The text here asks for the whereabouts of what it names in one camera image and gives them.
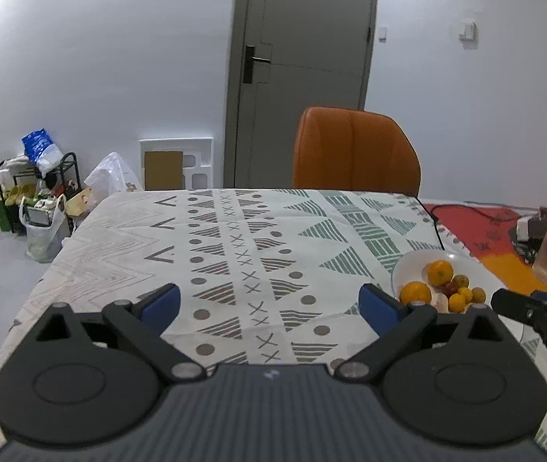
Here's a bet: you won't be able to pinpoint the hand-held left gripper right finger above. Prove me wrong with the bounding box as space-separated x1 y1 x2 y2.
335 283 507 380

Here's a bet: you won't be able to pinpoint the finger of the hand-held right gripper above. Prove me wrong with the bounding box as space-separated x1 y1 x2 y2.
490 288 541 330

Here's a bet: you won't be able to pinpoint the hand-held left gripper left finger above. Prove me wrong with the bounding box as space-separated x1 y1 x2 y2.
33 283 207 381

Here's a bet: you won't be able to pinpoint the round orange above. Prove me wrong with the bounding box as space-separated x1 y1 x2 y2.
427 260 454 287
399 281 433 307

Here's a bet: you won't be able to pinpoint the white plate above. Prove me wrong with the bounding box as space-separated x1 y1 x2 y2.
391 249 527 348

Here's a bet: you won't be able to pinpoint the patterned tablecloth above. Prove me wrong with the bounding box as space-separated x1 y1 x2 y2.
0 187 547 462

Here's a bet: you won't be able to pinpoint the white power adapter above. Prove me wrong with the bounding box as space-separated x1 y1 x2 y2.
516 215 544 242

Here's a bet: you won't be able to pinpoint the red and orange cloth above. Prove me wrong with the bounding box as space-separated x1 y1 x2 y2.
422 201 547 301

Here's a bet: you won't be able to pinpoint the beige paper bag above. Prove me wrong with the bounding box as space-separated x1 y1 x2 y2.
65 187 94 215

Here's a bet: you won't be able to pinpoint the brown cardboard piece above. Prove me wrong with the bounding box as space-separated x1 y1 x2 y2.
144 151 184 191

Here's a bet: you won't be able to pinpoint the white plastic bag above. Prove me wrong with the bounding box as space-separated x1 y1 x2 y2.
18 194 69 263

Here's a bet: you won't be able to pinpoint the clear plastic bag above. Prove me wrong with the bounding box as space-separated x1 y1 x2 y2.
83 151 142 203

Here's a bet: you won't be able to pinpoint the white foam packaging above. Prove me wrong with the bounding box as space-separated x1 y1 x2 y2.
139 137 215 191

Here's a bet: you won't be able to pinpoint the orange leather chair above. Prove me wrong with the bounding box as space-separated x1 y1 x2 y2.
292 107 421 197

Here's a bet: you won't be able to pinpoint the black shoe rack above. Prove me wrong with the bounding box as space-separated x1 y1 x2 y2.
0 152 82 234

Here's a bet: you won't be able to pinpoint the yellow-green slippers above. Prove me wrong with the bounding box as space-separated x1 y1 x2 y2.
4 184 38 205

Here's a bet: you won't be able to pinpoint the blue and white bag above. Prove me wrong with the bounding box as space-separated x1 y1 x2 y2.
22 128 65 179

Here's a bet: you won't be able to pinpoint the grey door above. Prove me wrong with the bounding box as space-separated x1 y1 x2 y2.
223 0 380 189

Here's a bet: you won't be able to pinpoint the black cable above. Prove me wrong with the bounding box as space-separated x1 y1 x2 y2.
415 195 472 254

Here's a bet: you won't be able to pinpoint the black door handle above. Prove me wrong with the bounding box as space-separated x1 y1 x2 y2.
243 45 272 84

